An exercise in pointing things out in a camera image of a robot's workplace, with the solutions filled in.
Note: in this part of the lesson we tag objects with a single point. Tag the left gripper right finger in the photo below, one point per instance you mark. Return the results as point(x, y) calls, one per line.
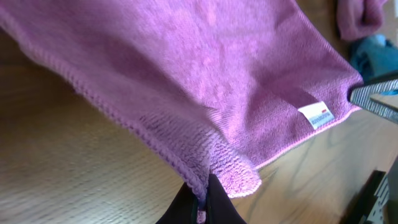
point(219, 208)

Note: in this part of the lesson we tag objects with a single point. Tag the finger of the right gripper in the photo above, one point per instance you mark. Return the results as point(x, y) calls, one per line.
point(378, 96)

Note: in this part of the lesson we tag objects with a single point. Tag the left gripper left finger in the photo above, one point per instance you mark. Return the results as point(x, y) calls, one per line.
point(183, 209)

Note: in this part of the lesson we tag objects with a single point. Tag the purple cloth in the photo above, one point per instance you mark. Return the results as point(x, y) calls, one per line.
point(357, 19)
point(109, 107)

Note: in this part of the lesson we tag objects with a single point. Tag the crumpled blue cloth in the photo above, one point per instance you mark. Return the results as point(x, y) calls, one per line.
point(373, 56)

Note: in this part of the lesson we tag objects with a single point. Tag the crumpled purple cloth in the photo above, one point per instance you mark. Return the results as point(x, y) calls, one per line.
point(357, 19)

